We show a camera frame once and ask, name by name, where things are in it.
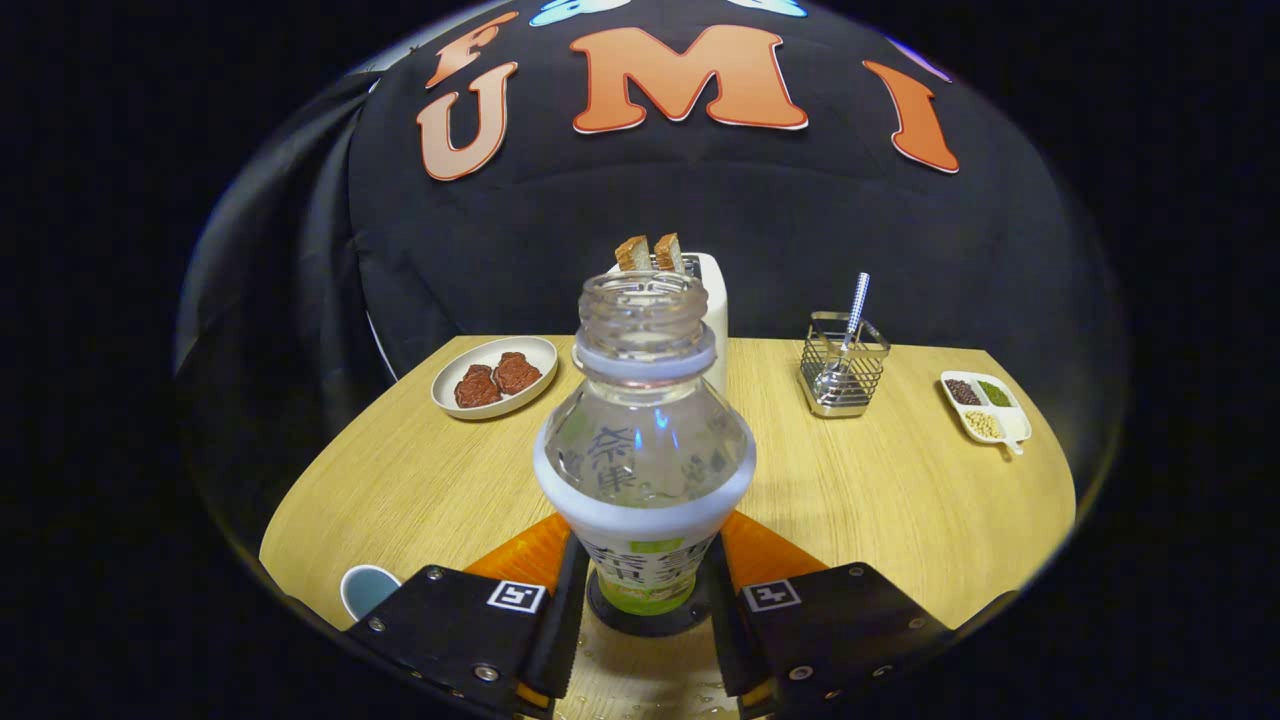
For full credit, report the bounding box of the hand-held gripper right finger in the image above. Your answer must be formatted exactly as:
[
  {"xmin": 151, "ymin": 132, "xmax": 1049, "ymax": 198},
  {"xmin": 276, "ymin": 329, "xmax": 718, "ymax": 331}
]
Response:
[{"xmin": 703, "ymin": 510, "xmax": 951, "ymax": 713}]

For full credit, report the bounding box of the white cup with blue inside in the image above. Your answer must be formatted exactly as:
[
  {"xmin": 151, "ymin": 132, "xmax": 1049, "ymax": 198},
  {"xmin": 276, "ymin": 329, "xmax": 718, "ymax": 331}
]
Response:
[{"xmin": 340, "ymin": 564, "xmax": 403, "ymax": 621}]

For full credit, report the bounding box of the white divided bean dish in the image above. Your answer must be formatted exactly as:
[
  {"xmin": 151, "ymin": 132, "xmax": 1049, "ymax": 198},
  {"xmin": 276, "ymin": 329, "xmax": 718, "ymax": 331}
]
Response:
[{"xmin": 939, "ymin": 370, "xmax": 1032, "ymax": 456}]

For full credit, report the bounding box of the red-brown meat piece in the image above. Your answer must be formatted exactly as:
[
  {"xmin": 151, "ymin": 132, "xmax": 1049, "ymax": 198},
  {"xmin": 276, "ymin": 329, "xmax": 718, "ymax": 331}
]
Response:
[
  {"xmin": 493, "ymin": 351, "xmax": 542, "ymax": 395},
  {"xmin": 454, "ymin": 364, "xmax": 503, "ymax": 409}
]

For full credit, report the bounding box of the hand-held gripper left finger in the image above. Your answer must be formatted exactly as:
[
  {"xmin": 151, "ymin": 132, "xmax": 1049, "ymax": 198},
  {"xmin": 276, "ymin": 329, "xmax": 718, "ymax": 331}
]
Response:
[{"xmin": 345, "ymin": 512, "xmax": 591, "ymax": 719}]

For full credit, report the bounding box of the clear plastic juice bottle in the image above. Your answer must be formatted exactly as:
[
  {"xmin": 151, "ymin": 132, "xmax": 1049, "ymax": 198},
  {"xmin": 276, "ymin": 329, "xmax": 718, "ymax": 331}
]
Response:
[{"xmin": 533, "ymin": 270, "xmax": 757, "ymax": 617}]

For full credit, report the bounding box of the wooden table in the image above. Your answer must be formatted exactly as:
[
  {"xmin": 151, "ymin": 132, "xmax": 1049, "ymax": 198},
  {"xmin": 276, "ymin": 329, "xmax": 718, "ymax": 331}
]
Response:
[{"xmin": 258, "ymin": 335, "xmax": 1077, "ymax": 720}]

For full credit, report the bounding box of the silver utensil handle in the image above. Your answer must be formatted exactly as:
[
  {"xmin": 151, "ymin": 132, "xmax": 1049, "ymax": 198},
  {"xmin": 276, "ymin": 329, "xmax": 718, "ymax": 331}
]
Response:
[{"xmin": 815, "ymin": 272, "xmax": 871, "ymax": 391}]

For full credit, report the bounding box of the dark round coaster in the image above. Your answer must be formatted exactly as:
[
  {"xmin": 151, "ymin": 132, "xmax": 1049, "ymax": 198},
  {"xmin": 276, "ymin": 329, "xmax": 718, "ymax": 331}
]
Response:
[{"xmin": 586, "ymin": 570, "xmax": 713, "ymax": 639}]

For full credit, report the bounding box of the metal wire utensil holder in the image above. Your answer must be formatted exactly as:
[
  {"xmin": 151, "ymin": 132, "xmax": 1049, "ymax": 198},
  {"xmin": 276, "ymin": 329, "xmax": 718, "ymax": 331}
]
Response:
[{"xmin": 798, "ymin": 311, "xmax": 891, "ymax": 419}]

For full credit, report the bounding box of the cream white toaster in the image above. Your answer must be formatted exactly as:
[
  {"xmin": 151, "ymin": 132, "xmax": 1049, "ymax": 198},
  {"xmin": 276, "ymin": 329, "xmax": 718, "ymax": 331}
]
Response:
[{"xmin": 605, "ymin": 252, "xmax": 729, "ymax": 396}]

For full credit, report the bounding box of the round white plate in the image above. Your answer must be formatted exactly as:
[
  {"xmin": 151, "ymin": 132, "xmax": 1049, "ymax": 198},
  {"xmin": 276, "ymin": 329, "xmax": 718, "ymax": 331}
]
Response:
[{"xmin": 431, "ymin": 336, "xmax": 559, "ymax": 420}]

